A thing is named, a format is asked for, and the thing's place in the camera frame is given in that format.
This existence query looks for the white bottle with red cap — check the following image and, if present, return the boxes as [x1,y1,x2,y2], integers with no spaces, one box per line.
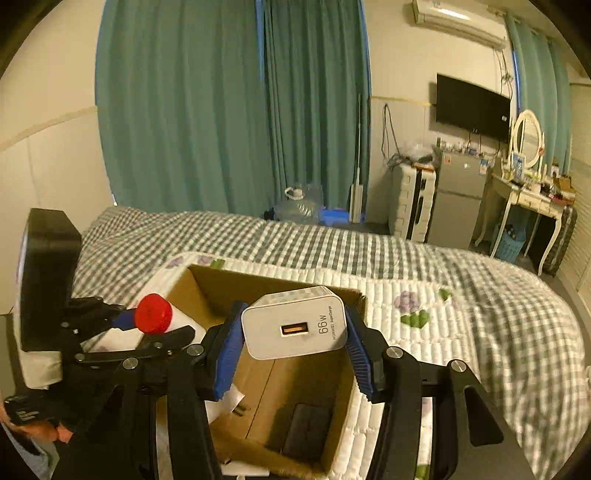
[135,292,208,344]

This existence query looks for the black wall television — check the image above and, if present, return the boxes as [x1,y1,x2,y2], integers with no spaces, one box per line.
[436,73,512,142]

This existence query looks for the white flat mop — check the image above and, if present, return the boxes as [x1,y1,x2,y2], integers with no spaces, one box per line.
[348,94,366,223]

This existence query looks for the white charger block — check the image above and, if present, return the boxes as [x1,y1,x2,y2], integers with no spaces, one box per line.
[241,285,348,361]

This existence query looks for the white air conditioner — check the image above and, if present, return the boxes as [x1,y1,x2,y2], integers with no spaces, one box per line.
[412,0,509,51]

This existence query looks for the brown cardboard box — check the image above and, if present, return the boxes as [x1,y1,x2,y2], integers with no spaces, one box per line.
[157,264,368,480]

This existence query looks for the dark striped bag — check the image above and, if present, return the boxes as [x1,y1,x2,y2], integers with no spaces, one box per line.
[540,205,579,278]

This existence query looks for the white plug adapter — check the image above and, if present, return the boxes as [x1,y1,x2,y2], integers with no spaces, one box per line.
[203,384,251,424]

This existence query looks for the person's left hand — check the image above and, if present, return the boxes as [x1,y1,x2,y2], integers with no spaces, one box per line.
[16,420,71,444]

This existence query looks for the teal window curtain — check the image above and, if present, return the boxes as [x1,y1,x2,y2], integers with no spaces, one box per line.
[262,0,373,222]
[95,0,271,221]
[505,13,574,178]

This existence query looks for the blue plastic basin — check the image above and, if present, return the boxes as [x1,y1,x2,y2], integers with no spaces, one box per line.
[320,209,352,227]

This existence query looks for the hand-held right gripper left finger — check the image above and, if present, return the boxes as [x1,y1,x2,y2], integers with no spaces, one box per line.
[53,300,250,480]

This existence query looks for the white dressing table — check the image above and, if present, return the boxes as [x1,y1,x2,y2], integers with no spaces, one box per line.
[475,172,576,276]

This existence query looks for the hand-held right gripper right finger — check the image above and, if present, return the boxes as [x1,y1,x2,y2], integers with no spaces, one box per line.
[344,305,536,480]

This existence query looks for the blue plastic basket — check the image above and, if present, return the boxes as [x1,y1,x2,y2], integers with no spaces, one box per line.
[490,223,527,265]

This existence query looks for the clear water jug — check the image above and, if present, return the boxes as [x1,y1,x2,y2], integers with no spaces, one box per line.
[283,184,325,225]

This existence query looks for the white oval mirror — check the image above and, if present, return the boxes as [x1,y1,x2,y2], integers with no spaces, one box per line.
[510,109,546,169]

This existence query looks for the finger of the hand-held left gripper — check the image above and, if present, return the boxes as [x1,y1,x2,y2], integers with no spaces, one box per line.
[67,295,139,332]
[74,325,197,363]

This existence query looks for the checkered bed blanket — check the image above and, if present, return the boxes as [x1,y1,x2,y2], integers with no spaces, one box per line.
[69,205,589,480]

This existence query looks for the black flat case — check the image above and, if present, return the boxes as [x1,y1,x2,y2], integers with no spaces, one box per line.
[281,403,333,457]

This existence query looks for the hanging wall cables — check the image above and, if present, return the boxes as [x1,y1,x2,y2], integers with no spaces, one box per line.
[380,103,403,168]

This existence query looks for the white foam box stack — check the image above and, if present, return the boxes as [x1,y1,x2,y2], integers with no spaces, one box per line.
[388,164,437,243]

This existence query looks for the grey small fridge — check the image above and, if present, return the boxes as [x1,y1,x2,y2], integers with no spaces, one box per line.
[427,150,491,251]

